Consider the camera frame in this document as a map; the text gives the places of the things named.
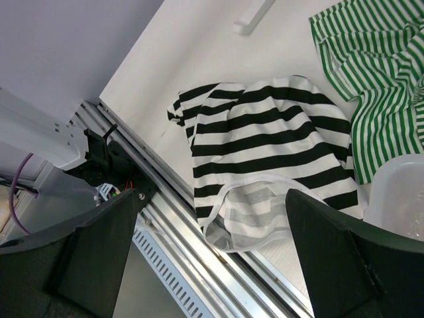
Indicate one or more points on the green white striped tank top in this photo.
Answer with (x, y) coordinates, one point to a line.
(372, 52)

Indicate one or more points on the white silver clothes rack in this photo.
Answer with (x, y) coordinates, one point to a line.
(252, 16)

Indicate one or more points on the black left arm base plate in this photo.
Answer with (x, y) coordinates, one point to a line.
(110, 163)

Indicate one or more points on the white plastic basket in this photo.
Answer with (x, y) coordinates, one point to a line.
(396, 197)

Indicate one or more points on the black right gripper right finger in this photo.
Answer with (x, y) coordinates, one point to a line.
(352, 268)

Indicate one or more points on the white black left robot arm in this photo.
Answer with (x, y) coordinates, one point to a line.
(65, 146)

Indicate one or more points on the white slotted cable duct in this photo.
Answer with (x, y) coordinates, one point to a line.
(152, 286)

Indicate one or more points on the black white striped tank top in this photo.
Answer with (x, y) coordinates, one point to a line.
(253, 142)

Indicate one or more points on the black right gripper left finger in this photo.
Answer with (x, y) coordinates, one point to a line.
(72, 269)

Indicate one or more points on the aluminium mounting rail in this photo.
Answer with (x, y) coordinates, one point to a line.
(266, 282)

